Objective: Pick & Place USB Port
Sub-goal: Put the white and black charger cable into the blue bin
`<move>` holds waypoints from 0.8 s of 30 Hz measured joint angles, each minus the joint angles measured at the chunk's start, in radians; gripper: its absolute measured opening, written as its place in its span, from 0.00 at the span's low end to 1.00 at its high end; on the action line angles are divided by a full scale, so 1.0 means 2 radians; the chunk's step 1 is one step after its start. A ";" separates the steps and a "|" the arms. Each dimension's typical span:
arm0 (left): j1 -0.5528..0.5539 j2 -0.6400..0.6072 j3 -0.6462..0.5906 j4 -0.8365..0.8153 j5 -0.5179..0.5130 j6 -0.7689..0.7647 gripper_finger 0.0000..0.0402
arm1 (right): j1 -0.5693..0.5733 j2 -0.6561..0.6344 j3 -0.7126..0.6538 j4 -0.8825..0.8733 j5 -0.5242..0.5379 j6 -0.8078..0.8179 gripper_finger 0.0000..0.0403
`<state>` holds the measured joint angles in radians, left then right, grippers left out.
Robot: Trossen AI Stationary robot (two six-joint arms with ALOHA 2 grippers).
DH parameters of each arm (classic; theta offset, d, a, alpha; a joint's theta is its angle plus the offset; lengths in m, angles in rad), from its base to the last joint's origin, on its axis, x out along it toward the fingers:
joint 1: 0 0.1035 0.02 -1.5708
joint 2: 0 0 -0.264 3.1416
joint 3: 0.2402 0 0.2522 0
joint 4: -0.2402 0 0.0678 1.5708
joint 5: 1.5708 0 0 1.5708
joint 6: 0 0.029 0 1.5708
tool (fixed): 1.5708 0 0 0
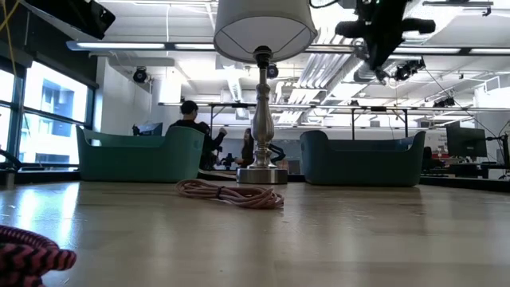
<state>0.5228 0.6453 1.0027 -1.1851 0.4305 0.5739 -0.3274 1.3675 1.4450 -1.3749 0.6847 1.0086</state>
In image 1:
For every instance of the green plastic bin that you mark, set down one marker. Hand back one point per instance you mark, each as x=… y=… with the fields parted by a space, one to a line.
x=139 y=159

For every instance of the ceiling light bar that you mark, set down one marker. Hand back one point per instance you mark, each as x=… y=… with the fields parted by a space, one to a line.
x=119 y=45

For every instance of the black ceiling camera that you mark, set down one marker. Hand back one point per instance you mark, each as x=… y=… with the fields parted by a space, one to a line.
x=140 y=75
x=408 y=69
x=273 y=71

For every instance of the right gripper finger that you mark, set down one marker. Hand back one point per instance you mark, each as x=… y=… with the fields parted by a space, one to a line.
x=389 y=42
x=375 y=49

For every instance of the person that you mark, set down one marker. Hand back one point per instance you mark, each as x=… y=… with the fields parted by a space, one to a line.
x=193 y=127
x=247 y=149

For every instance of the table lamp with white shade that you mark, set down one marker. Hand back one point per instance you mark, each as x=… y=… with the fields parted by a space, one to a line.
x=263 y=127

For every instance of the blue plastic bin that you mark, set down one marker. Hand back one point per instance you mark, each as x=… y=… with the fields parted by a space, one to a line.
x=358 y=167

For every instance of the black computer monitor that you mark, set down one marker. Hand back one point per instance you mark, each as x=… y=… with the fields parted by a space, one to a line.
x=149 y=129
x=466 y=141

